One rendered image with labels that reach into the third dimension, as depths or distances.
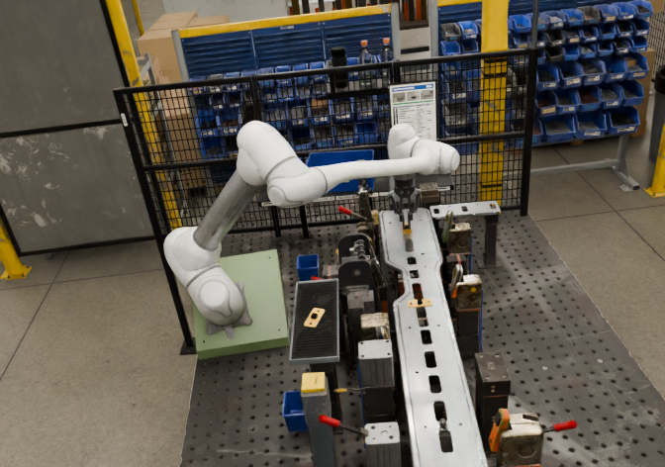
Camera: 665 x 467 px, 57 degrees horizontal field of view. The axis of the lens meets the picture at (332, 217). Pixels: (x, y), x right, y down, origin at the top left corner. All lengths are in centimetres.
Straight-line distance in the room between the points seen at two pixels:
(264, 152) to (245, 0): 690
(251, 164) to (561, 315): 138
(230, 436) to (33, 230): 288
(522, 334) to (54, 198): 323
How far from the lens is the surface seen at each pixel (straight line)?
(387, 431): 168
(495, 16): 287
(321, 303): 193
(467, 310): 224
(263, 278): 252
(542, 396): 229
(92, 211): 456
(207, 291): 226
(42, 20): 413
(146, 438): 332
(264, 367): 243
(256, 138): 197
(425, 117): 291
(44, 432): 360
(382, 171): 211
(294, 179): 191
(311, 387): 167
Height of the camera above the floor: 234
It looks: 30 degrees down
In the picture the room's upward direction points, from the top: 7 degrees counter-clockwise
